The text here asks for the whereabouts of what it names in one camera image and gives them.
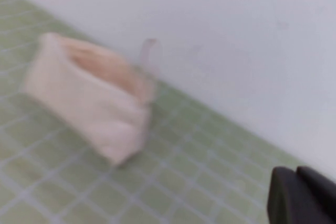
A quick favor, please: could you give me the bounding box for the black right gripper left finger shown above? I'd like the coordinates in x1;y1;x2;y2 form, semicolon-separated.
266;166;329;224

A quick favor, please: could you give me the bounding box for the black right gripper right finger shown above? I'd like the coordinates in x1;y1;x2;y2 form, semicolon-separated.
297;165;336;224

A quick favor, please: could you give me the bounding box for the white canvas pencil case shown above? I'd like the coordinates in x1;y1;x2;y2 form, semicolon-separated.
20;31;162;167

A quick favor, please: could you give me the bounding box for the green grid cutting mat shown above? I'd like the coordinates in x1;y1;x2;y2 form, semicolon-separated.
0;0;336;224

